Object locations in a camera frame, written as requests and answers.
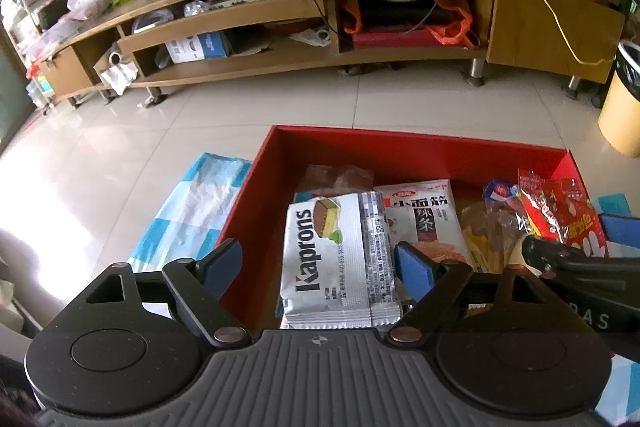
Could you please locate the white wafer packet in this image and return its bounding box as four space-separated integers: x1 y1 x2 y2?
280 192 373 329

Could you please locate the blue white snack packet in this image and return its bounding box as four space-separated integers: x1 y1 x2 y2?
482 179 524 214

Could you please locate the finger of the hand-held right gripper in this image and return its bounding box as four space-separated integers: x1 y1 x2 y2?
599 214 640 247
522 236 640 281

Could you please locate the flat red box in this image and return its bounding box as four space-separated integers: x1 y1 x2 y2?
349 26 442 54

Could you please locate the orange plastic bag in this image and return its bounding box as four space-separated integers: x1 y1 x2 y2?
341 0 479 51

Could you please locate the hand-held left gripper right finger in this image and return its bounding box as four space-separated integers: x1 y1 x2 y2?
389 242 557 344

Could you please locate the white spicy strip packet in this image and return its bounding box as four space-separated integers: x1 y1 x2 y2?
375 179 474 266

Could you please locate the blue white carton box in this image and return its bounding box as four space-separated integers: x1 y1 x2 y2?
164 31 232 64

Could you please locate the red cardboard box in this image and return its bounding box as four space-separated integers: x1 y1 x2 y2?
215 125 584 334

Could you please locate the brown bread packet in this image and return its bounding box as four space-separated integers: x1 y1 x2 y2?
299 164 377 198

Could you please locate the red gummy packet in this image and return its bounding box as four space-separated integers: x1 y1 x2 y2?
517 168 610 259

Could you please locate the cluttered wire rack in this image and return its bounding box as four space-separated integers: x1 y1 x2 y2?
0 0 117 58

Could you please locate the wooden television stand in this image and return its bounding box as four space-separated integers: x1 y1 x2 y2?
37 0 627 108

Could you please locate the blue checkered mat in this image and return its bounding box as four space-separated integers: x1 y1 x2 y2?
127 152 640 426

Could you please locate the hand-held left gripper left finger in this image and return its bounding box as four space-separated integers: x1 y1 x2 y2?
60 238 253 349

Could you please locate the yellow puffed snack bag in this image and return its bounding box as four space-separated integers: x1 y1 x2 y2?
459 202 527 274

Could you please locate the beige trash bin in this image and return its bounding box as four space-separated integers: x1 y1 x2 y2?
598 40 640 158

